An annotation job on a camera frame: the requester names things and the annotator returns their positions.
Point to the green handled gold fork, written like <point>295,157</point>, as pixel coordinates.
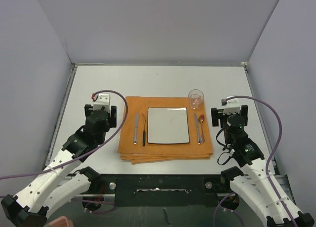
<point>144,131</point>

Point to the pink box corner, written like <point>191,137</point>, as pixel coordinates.
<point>61,222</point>

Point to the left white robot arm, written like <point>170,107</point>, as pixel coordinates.
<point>49,177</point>

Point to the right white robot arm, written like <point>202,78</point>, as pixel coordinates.
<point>251,179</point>

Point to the copper bowl spoon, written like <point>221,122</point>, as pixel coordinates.
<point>201,120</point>

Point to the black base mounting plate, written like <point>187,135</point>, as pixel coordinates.
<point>159,190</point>

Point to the green handled silver knife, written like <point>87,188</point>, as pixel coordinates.
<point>197,127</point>

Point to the clear drinking glass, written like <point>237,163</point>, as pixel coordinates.
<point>196,98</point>

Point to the orange cloth placemat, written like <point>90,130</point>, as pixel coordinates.
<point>137,153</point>

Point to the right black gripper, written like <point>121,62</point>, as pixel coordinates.
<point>218,114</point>

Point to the aluminium frame rail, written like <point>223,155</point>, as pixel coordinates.
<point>261,192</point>

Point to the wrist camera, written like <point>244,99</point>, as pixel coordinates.
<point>101,101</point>
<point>235,124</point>

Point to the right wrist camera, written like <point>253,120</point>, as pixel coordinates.
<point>235,124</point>

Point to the white square plate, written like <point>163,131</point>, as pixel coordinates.
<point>167,126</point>

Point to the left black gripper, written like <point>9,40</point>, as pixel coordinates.
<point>111,117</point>

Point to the silver butter knife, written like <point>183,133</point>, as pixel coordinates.
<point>136,128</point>

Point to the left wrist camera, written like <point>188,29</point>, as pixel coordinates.
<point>101,101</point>

